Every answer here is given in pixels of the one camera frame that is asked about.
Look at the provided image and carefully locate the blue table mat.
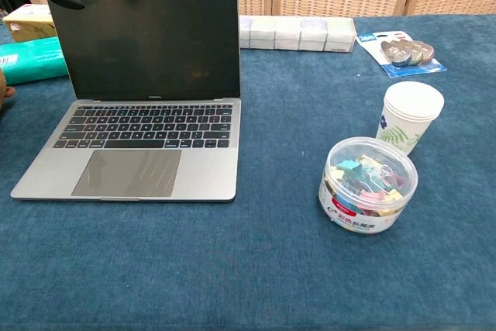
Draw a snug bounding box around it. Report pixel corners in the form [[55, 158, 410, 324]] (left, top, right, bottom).
[[0, 14, 496, 331]]

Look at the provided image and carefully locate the yellow cardboard box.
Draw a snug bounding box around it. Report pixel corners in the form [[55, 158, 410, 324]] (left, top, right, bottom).
[[2, 3, 59, 43]]

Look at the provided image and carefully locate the teal wet wipes pack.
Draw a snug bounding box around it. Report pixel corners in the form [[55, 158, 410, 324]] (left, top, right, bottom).
[[0, 36, 70, 86]]

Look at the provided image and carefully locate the clear-wrapped tissue multipack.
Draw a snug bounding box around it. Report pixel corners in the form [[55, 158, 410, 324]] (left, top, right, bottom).
[[238, 15, 357, 53]]

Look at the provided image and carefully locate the blue correction tape blister pack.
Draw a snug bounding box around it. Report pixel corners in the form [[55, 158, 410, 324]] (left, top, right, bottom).
[[356, 29, 448, 79]]

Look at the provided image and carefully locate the brown capybara plush toy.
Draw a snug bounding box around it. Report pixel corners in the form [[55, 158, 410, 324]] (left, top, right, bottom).
[[0, 68, 16, 110]]

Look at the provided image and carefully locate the clear tub of binder clips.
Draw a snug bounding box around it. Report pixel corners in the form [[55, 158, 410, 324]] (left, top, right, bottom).
[[318, 136, 419, 236]]

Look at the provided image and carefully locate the silver laptop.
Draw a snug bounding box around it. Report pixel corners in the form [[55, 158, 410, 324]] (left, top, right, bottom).
[[10, 0, 243, 203]]

